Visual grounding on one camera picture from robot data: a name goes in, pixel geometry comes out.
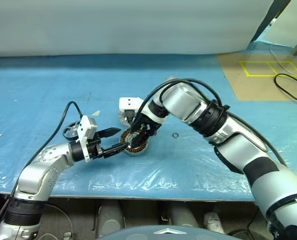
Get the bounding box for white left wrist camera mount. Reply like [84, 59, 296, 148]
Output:
[77, 115, 99, 163]

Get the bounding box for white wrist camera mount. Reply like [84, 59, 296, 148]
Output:
[77, 115, 99, 163]
[118, 96, 168, 125]

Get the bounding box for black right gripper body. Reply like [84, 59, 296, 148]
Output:
[133, 116, 162, 138]

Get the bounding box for grey rounded cylinder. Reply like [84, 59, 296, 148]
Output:
[166, 201, 197, 229]
[96, 199, 126, 238]

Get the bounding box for grey rounded robot torso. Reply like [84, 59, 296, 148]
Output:
[97, 224, 230, 240]

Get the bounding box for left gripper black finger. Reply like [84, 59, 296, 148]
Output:
[98, 127, 122, 139]
[102, 142, 130, 159]

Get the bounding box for brown cardboard sheet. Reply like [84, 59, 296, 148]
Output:
[215, 53, 297, 102]

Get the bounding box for white rounded lump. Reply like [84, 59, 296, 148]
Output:
[203, 211, 226, 235]

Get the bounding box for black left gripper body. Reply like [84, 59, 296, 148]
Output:
[88, 132, 107, 160]

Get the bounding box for dark slanted post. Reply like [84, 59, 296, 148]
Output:
[250, 0, 292, 44]

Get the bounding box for thin white cable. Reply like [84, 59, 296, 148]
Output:
[269, 42, 297, 88]

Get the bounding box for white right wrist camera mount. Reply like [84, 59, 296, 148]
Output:
[118, 96, 168, 125]

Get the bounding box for large white backdrop board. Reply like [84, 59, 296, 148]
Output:
[0, 0, 275, 59]

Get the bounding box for silver round housing lid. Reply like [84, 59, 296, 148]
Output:
[116, 109, 139, 127]

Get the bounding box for black looped cable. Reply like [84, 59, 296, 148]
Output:
[274, 73, 297, 106]

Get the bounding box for white panel behind post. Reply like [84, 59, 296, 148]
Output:
[263, 0, 297, 49]

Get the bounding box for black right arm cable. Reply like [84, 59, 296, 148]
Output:
[132, 77, 289, 167]

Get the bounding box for blue plastic table cover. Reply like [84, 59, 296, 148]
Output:
[0, 53, 297, 202]

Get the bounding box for thin white wire under table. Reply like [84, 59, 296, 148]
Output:
[39, 203, 75, 238]

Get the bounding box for silver motor housing copper windings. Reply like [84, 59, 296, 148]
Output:
[119, 128, 150, 158]

